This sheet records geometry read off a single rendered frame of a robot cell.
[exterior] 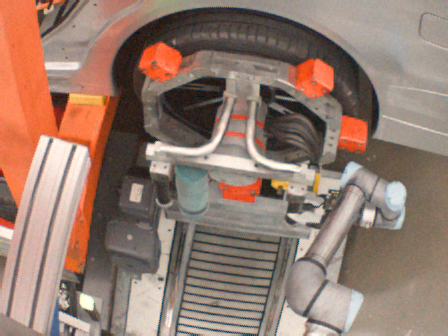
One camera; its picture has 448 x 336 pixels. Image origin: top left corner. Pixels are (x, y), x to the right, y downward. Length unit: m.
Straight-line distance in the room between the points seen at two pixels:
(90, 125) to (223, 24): 0.64
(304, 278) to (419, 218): 1.39
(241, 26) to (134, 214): 0.88
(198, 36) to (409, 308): 1.51
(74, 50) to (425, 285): 1.73
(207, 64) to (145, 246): 0.77
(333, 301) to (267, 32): 0.74
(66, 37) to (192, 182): 0.62
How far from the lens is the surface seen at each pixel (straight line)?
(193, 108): 2.77
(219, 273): 3.26
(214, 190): 3.16
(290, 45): 2.34
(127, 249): 2.90
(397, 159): 3.54
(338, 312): 2.10
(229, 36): 2.34
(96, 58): 2.56
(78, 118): 2.81
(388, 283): 3.32
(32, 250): 1.16
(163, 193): 2.48
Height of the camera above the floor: 3.09
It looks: 64 degrees down
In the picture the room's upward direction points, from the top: straight up
